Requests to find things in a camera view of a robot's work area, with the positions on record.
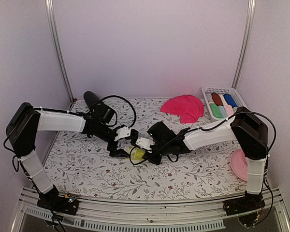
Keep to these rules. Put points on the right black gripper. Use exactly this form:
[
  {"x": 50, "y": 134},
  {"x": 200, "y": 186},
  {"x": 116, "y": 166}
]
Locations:
[{"x": 156, "y": 160}]

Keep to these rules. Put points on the pink towel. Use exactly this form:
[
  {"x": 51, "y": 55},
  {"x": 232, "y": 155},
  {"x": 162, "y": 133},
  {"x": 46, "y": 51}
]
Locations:
[{"x": 188, "y": 107}]

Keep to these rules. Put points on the light blue item in basket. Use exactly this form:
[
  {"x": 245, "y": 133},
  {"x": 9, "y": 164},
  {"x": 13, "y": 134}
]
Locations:
[{"x": 222, "y": 111}]

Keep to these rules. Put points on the red item in basket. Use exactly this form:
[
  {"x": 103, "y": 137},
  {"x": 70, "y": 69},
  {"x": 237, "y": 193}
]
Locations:
[{"x": 217, "y": 99}]

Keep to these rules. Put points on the right aluminium frame post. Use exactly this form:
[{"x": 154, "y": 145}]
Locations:
[{"x": 244, "y": 46}]

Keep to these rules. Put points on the front aluminium rail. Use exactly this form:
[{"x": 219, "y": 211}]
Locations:
[{"x": 107, "y": 215}]

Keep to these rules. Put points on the black cylindrical bottle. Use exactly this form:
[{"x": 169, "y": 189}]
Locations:
[{"x": 93, "y": 102}]

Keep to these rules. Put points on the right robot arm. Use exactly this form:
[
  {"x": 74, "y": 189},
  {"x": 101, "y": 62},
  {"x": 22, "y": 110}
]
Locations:
[{"x": 244, "y": 126}]

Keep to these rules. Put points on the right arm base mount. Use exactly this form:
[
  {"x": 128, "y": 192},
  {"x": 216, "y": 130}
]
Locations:
[{"x": 243, "y": 204}]

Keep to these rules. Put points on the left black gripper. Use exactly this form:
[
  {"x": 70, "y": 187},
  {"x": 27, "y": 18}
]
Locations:
[{"x": 120, "y": 153}]

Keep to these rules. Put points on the pink plate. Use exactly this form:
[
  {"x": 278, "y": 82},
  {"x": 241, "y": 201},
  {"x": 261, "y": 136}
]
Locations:
[{"x": 238, "y": 164}]

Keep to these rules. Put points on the green item in basket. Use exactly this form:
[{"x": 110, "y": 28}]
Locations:
[{"x": 215, "y": 110}]

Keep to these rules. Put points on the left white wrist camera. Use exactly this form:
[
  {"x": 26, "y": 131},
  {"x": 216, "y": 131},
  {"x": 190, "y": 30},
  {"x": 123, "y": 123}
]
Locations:
[{"x": 126, "y": 133}]

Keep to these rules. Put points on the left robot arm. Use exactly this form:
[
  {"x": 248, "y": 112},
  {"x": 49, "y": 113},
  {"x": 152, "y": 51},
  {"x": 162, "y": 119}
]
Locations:
[{"x": 29, "y": 122}]

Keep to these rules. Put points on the floral tablecloth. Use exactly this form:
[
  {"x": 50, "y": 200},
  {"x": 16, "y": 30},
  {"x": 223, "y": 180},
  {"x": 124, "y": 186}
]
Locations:
[{"x": 81, "y": 165}]

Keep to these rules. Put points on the green yellow patterned towel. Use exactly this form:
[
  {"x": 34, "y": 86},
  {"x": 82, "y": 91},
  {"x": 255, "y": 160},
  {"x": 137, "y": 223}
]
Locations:
[{"x": 135, "y": 153}]

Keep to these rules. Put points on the pink item in basket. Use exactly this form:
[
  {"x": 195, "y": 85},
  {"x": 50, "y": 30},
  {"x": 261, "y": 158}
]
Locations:
[{"x": 229, "y": 110}]

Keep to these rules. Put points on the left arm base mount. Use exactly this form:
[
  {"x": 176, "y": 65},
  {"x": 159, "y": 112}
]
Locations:
[{"x": 59, "y": 204}]

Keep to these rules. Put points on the white plastic basket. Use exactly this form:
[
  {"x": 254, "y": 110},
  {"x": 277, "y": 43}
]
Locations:
[{"x": 221, "y": 91}]

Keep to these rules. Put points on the aluminium frame post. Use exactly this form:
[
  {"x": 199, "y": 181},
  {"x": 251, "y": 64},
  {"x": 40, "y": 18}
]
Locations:
[
  {"x": 244, "y": 46},
  {"x": 54, "y": 33}
]

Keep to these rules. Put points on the white item in basket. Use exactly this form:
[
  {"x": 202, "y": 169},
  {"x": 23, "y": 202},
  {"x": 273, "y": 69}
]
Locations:
[{"x": 209, "y": 98}]

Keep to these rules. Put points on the left aluminium frame post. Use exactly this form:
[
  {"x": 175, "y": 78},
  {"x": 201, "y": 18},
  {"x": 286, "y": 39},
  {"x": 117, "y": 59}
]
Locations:
[{"x": 54, "y": 33}]

